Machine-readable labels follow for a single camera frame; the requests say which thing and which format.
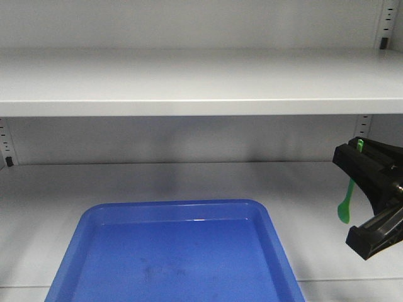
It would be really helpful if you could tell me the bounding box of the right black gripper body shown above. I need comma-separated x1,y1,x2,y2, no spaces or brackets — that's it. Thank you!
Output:
346,176,402,260

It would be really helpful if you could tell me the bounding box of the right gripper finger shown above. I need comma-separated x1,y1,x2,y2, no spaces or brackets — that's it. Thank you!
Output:
348,137,402,176
332,143,397,204

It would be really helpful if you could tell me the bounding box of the green plastic spoon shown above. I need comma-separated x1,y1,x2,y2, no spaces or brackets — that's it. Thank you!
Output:
335,138,364,224

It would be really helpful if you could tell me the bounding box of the grey cabinet shelf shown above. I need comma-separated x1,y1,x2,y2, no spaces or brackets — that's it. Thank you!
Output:
1,49,402,117

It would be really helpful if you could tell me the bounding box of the blue plastic tray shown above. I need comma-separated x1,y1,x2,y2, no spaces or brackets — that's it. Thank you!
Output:
46,199,304,301

